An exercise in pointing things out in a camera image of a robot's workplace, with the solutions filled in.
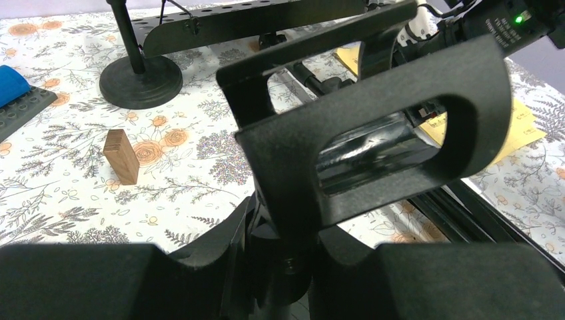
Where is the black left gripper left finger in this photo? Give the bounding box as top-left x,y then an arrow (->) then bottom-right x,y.
1,198 -> 254,319

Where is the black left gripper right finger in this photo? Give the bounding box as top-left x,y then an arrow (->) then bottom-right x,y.
308,227 -> 564,319

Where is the silver grey microphone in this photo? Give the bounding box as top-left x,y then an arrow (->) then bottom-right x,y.
316,113 -> 438,194

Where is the black microphone stand base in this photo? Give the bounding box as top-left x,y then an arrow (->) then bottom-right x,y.
216,1 -> 512,316
99,0 -> 184,111

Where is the yellow sheet music page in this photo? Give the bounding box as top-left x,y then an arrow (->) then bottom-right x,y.
334,43 -> 546,165

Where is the black tripod music stand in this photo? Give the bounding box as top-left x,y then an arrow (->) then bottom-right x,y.
142,1 -> 512,245

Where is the floral patterned table cloth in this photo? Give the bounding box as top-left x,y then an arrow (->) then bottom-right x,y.
1,12 -> 564,264

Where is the small wooden block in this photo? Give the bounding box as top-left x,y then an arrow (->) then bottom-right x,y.
103,129 -> 140,185

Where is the grey building block baseplate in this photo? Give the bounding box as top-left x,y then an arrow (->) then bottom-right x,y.
1,86 -> 57,142

